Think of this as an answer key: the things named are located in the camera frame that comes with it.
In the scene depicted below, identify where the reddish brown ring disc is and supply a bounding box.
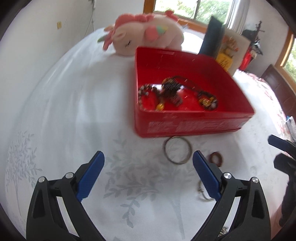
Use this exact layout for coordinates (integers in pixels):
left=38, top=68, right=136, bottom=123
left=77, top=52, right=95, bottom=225
left=209, top=152, right=223, bottom=167

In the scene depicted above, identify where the large wooden bead bracelet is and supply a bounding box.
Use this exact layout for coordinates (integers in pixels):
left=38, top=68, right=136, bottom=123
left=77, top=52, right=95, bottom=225
left=137, top=83, right=165, bottom=112

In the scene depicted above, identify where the red tin box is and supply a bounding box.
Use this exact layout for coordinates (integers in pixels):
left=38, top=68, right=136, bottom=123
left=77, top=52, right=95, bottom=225
left=134, top=47, right=254, bottom=138

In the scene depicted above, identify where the silver hoop bangle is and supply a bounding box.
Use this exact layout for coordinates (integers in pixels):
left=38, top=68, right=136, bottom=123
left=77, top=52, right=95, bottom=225
left=198, top=180, right=215, bottom=201

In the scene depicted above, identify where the wooden framed window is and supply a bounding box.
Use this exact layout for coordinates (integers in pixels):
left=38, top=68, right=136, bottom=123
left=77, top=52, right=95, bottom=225
left=143, top=0, right=240, bottom=33

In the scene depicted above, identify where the pink unicorn plush toy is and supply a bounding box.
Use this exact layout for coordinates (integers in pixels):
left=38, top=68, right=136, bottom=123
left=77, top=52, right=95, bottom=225
left=97, top=10, right=184, bottom=56

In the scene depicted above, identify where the white wall bracket pipe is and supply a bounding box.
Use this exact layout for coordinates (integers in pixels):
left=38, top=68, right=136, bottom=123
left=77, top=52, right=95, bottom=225
left=84, top=0, right=97, bottom=37

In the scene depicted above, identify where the dark wooden headboard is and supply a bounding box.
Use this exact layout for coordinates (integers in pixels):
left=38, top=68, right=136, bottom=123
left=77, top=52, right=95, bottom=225
left=261, top=64, right=296, bottom=120

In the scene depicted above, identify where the black bead yellow pendant necklace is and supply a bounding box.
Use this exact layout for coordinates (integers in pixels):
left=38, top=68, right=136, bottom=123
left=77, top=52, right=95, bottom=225
left=159, top=75, right=197, bottom=107

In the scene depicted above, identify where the yellow wall socket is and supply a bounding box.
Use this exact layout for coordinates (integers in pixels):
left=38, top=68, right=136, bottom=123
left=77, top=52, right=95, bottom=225
left=57, top=21, right=62, bottom=30

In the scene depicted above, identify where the multicolour bead bracelet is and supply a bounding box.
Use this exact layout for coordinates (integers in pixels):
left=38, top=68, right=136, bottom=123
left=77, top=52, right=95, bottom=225
left=197, top=90, right=219, bottom=112

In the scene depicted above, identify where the pink floral bedspread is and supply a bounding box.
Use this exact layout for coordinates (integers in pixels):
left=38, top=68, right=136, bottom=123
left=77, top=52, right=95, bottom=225
left=233, top=70, right=293, bottom=141

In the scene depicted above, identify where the open standing book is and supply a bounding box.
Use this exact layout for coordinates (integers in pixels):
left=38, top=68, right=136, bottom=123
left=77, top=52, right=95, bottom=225
left=199, top=16, right=250, bottom=76

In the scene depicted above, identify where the thin dark bangle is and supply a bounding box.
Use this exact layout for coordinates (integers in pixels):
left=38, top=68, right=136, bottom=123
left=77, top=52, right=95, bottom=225
left=163, top=136, right=193, bottom=165

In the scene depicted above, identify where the white curtain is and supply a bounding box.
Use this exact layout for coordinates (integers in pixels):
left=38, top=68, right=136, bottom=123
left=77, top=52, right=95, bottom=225
left=226, top=0, right=250, bottom=34

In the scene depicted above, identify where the white bed sheet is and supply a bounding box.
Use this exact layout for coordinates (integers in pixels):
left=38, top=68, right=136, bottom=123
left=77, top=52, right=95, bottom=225
left=4, top=27, right=292, bottom=241

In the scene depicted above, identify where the coat rack with clothes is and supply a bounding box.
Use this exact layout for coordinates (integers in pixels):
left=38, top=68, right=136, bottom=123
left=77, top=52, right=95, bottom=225
left=239, top=21, right=264, bottom=71

